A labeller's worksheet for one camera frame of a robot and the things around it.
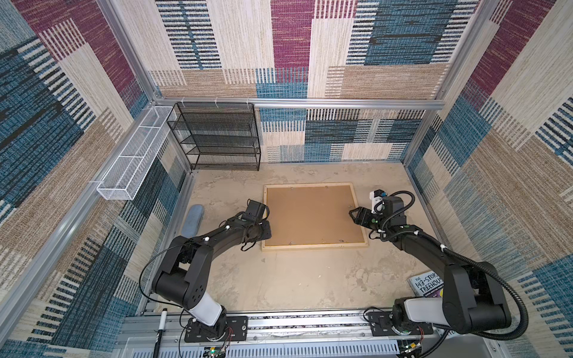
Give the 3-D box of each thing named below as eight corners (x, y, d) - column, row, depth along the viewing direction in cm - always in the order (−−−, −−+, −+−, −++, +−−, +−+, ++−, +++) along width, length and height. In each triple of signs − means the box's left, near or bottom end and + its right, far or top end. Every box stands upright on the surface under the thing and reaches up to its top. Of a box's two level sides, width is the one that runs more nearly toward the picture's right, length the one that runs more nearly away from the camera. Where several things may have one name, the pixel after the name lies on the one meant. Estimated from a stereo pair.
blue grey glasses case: (181, 238, 97) (177, 234, 94) (190, 209, 107) (187, 204, 104) (197, 238, 97) (194, 234, 94) (205, 209, 107) (203, 204, 104)
